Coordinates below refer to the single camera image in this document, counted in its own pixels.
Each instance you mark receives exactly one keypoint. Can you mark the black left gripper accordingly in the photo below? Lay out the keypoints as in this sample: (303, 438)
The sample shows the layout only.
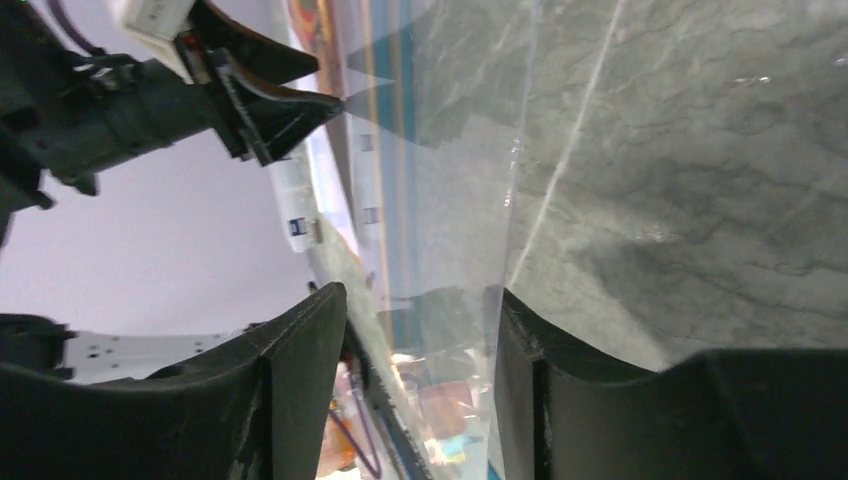
(74, 116)

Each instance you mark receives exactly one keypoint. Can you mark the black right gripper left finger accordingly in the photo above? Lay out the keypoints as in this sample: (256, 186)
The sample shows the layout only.
(254, 407)

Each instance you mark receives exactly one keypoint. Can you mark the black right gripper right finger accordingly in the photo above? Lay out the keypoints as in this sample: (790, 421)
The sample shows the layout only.
(567, 410)

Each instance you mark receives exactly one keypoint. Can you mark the clear plastic frame sheet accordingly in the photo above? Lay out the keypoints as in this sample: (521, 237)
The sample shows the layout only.
(472, 64)

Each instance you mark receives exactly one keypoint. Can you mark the blue wooden picture frame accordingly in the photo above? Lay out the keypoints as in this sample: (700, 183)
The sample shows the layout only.
(388, 34)

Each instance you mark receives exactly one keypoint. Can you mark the hot air balloon photo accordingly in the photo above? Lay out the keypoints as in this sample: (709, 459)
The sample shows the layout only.
(312, 29)

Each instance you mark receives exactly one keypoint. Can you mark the clear plastic screw box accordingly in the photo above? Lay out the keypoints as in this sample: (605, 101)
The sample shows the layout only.
(296, 201)

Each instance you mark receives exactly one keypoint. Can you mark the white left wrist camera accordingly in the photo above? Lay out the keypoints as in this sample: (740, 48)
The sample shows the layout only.
(155, 24)

